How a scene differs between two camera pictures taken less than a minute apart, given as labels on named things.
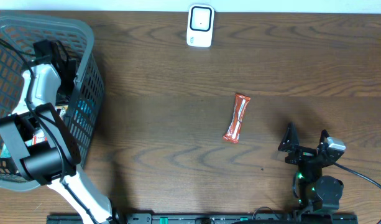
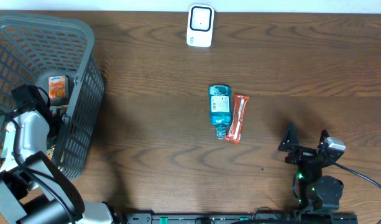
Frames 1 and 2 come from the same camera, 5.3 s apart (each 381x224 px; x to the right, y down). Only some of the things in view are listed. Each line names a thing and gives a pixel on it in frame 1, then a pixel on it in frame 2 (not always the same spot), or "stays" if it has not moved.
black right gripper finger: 290,139 stays
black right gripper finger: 324,135 stays
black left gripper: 73,74 → 48,115
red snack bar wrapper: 233,134 stays
